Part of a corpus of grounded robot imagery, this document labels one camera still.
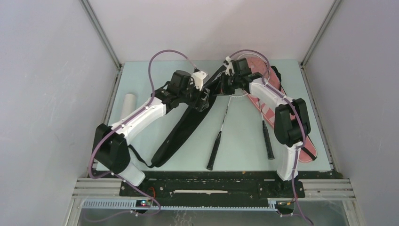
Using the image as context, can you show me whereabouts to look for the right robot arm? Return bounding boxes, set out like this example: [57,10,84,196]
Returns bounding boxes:
[220,57,311,197]

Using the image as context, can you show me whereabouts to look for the white shuttlecock tube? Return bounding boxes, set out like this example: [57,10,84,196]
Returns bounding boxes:
[120,93,136,120]

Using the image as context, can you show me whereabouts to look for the right aluminium frame post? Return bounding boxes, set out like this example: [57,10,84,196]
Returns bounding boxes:
[301,0,343,68]

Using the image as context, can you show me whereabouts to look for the pink sport racket bag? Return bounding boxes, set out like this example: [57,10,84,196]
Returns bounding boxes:
[245,56,318,163]

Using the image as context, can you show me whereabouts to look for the left aluminium frame post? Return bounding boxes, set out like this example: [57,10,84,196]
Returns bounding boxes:
[79,0,123,125]

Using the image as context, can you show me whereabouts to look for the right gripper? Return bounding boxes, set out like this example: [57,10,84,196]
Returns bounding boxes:
[214,72,241,96]

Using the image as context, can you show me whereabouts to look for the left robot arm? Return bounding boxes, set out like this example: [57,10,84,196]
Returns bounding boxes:
[93,69,210,196]

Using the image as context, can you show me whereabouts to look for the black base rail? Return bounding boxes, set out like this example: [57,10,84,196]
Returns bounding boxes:
[88,171,353,209]

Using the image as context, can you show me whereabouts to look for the black racket bag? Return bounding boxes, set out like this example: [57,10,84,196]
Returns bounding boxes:
[129,66,226,168]

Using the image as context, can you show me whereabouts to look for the aluminium frame post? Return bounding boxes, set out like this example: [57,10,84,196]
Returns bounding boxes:
[79,0,123,125]
[301,0,343,68]

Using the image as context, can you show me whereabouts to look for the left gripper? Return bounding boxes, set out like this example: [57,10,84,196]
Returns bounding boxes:
[179,79,209,112]

